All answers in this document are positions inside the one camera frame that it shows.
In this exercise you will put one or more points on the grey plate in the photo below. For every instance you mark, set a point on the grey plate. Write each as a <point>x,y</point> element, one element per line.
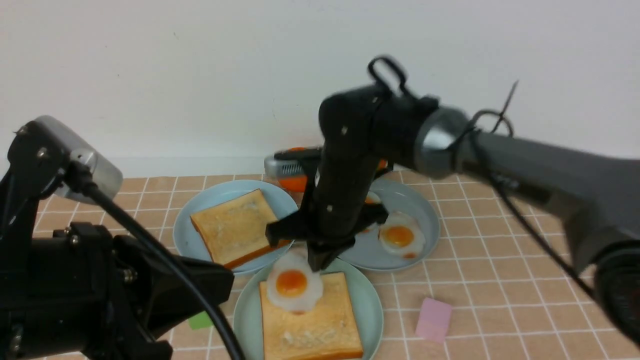
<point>367,252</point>

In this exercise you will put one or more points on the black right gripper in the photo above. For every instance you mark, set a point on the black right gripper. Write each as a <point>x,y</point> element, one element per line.
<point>333,209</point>

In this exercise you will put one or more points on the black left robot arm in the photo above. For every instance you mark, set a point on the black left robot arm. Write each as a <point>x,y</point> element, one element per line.
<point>109,297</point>

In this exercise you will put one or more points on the toast slice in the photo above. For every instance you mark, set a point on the toast slice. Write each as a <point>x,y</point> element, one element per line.
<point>234,232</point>
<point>328,332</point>

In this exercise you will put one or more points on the fried egg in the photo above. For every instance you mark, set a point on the fried egg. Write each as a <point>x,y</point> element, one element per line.
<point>292,285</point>
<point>371,199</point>
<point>401,236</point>

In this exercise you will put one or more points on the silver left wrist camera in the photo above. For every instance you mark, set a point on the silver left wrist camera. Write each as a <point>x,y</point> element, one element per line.
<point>105,175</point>

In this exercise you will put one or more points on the green cube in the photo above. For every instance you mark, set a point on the green cube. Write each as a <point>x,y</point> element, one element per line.
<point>200,321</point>

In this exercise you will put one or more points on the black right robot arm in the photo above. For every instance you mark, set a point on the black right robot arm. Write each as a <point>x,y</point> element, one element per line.
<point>581,208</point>

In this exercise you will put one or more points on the light blue plate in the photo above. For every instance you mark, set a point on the light blue plate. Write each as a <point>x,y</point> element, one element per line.
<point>190,245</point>

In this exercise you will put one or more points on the fried egg back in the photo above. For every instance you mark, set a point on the fried egg back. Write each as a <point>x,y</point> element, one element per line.
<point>371,199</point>

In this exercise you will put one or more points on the pink cube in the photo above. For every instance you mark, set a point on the pink cube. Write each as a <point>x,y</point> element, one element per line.
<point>433,321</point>

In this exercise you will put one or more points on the orange fruit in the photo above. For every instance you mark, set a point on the orange fruit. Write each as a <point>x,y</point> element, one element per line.
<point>296,184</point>

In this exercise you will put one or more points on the green plate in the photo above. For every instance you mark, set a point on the green plate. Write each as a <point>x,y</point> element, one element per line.
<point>368,311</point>

